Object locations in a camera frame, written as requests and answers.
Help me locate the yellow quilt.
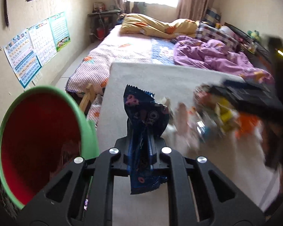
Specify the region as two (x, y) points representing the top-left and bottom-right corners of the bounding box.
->
(120, 13), (200, 39)

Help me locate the orange snack wrapper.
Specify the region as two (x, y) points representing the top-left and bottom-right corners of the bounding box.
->
(236, 113), (262, 138)

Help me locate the plaid pillow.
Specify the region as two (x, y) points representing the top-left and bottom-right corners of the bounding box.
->
(195, 22), (240, 50)

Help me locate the bed with pink patterned sheet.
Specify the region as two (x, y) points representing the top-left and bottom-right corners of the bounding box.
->
(65, 25), (180, 123)

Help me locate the blue wall poster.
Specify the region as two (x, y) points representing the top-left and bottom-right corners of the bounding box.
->
(3, 28), (42, 89)

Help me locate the black wall strip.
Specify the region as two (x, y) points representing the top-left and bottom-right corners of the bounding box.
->
(3, 0), (10, 27)

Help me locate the green bin with red liner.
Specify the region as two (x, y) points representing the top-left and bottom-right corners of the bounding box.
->
(0, 85), (99, 210)

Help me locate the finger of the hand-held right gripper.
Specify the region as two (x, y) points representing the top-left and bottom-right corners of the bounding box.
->
(209, 86), (283, 113)
(223, 79), (276, 95)

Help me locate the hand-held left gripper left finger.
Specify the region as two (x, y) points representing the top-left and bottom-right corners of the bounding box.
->
(18, 118), (133, 226)

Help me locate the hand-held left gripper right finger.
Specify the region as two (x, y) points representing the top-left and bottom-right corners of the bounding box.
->
(147, 134), (266, 226)

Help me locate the green wall poster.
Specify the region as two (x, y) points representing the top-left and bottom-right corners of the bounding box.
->
(48, 12), (71, 52)

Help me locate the blue and brown cardboard box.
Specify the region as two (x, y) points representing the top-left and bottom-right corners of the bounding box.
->
(204, 8), (221, 25)

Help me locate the dark side table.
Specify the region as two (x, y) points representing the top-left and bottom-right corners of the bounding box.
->
(88, 9), (122, 43)

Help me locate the white wall poster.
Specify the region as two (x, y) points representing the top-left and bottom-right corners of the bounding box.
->
(28, 18), (58, 66)

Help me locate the dark headboard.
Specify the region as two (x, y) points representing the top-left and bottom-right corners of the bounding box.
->
(224, 22), (274, 64)

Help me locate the pink pillow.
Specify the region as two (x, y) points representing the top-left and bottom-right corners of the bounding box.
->
(219, 25), (238, 40)

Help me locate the yellow snack packet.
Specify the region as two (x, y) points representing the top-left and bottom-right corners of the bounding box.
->
(215, 98), (240, 132)

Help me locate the blue patterned bed mat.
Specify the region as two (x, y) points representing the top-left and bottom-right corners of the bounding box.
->
(151, 38), (180, 65)

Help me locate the purple quilt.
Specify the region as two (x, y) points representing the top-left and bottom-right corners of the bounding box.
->
(173, 35), (275, 84)

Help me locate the dark blue snack wrapper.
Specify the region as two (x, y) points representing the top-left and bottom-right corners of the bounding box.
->
(123, 84), (170, 195)

